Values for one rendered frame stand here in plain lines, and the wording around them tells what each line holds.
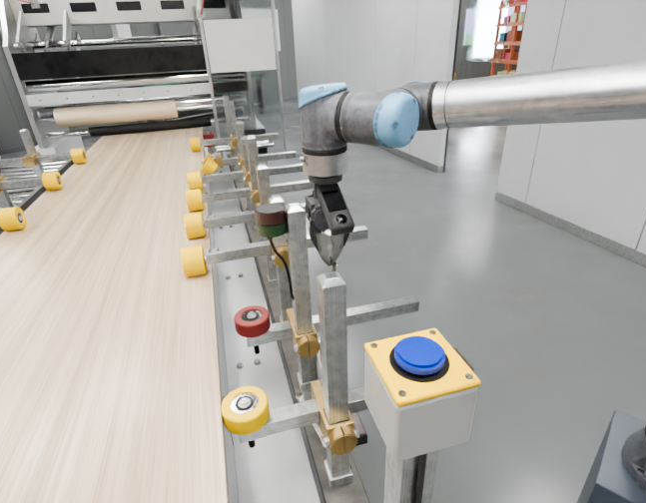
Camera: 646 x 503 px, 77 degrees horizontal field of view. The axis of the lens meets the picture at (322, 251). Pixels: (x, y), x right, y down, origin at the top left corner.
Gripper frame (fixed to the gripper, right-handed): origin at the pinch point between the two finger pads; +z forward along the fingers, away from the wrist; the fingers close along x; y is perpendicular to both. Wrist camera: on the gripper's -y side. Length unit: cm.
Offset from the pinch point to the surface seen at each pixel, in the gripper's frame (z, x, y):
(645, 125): 15, -245, 127
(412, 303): 15.5, -20.7, -0.9
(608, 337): 102, -163, 47
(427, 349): -23, 7, -54
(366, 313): 15.7, -8.4, -1.0
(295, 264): -3.8, 9.0, -5.1
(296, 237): -10.0, 8.3, -5.0
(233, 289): 40, 23, 59
